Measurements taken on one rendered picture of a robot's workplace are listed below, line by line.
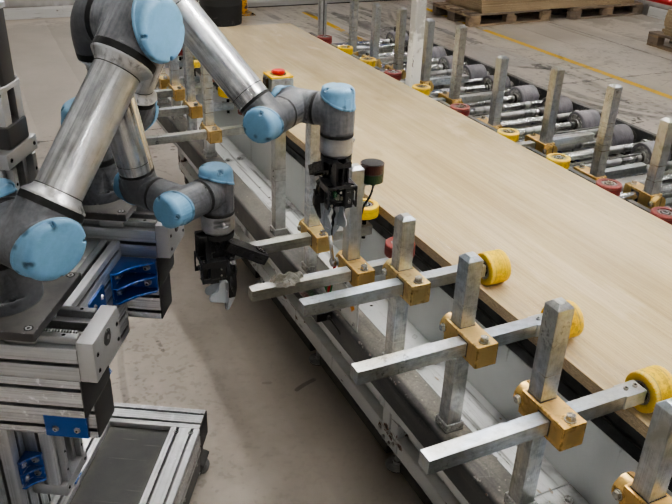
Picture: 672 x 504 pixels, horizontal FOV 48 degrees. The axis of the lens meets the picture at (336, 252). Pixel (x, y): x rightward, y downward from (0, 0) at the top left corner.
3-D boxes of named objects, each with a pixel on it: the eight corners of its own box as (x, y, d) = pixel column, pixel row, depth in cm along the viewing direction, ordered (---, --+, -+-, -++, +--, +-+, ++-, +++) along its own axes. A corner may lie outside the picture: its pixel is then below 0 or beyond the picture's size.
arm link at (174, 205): (140, 221, 161) (178, 204, 169) (179, 236, 155) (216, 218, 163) (137, 186, 157) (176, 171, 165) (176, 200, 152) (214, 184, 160)
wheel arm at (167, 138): (145, 148, 287) (144, 137, 285) (143, 145, 289) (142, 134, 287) (254, 135, 304) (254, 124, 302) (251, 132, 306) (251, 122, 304)
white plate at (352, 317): (355, 332, 198) (357, 299, 193) (315, 285, 218) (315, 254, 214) (357, 332, 198) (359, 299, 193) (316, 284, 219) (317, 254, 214)
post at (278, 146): (274, 236, 244) (274, 99, 223) (269, 230, 248) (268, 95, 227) (287, 234, 246) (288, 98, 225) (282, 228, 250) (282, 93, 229)
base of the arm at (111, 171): (53, 203, 182) (47, 164, 177) (78, 178, 195) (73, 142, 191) (115, 207, 181) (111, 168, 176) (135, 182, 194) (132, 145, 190)
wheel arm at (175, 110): (130, 122, 305) (129, 112, 303) (128, 120, 308) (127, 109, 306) (234, 111, 322) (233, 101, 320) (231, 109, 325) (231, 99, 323)
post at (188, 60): (190, 150, 326) (183, 36, 303) (188, 147, 329) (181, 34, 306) (198, 149, 327) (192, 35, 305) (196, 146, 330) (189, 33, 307)
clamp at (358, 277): (356, 291, 193) (357, 273, 191) (334, 267, 204) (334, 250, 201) (376, 286, 195) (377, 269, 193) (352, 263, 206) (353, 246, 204)
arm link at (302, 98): (258, 91, 164) (304, 99, 160) (282, 79, 173) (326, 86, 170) (258, 126, 168) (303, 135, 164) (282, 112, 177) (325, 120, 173)
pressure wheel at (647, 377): (651, 372, 138) (619, 370, 145) (660, 416, 137) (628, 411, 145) (675, 364, 140) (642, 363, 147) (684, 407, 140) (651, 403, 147)
